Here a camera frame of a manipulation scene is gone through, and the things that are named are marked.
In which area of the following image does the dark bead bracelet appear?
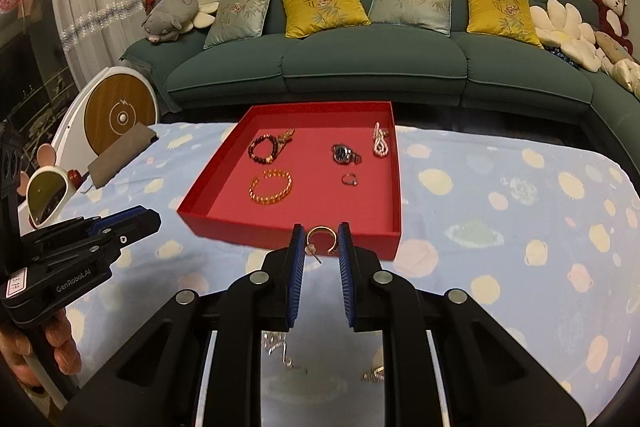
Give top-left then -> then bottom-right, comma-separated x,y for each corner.
247,133 -> 281,166

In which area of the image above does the beige small cushion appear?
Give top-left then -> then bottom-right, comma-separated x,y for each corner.
594,31 -> 634,65

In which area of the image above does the crystal hoop earring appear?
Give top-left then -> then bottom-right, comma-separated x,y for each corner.
361,364 -> 385,384

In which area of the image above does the grey embroidered cushion left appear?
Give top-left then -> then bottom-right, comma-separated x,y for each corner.
203,0 -> 270,50

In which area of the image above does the pearl bracelet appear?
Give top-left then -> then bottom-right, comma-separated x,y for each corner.
371,121 -> 391,160

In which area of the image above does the grey pig plush toy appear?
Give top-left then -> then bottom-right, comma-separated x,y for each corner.
142,0 -> 198,43

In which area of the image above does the silver dangling earring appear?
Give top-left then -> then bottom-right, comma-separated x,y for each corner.
262,332 -> 294,369

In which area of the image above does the gold hoop earring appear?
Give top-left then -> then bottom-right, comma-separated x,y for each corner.
304,225 -> 338,265

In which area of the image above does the silver wrist watch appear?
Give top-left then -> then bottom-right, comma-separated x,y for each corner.
332,144 -> 362,166

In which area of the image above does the gold chain bangle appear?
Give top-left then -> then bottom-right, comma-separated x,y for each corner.
248,169 -> 293,206

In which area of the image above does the red shallow cardboard box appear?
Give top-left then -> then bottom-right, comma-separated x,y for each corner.
178,101 -> 401,261

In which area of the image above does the white mouse-ear mirror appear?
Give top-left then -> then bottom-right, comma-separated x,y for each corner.
16,143 -> 84,230

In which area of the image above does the red monkey plush toy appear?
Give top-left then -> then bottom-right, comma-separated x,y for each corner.
592,0 -> 634,54

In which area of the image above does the gold wrist watch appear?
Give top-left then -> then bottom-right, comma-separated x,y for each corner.
277,129 -> 295,154

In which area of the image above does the cream satin blanket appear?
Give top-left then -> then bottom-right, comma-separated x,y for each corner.
608,58 -> 640,98

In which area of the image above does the yellow embroidered cushion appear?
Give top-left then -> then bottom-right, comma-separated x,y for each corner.
466,0 -> 542,49
282,0 -> 371,39

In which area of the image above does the white wood round appliance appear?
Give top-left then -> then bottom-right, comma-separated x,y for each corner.
52,66 -> 160,173

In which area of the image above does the yellow embroidered cushion left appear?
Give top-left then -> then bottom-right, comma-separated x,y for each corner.
282,0 -> 371,39

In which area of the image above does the yellow embroidered cushion right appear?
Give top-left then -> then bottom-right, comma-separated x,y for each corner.
466,0 -> 542,49

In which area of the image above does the white flower shaped cushion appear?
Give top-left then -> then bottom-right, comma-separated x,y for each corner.
529,0 -> 602,72

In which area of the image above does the person's left hand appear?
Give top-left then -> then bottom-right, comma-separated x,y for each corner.
1,309 -> 82,388

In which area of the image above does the green sectional sofa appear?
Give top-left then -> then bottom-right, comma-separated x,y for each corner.
122,0 -> 639,176

